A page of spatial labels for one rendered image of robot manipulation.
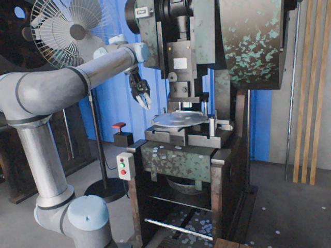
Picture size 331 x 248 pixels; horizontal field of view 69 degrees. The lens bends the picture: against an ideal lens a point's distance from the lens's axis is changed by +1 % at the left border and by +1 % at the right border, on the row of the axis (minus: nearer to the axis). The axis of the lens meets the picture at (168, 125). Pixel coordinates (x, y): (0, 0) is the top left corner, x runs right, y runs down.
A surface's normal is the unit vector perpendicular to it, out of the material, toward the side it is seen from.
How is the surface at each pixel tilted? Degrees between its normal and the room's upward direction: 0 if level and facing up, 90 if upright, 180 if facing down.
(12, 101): 99
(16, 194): 90
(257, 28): 113
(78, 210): 7
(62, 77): 53
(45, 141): 91
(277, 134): 90
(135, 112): 90
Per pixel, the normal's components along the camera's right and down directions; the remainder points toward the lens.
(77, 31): 0.23, 0.36
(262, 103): -0.45, 0.29
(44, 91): 0.29, 0.07
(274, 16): -0.40, 0.59
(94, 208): 0.04, -0.94
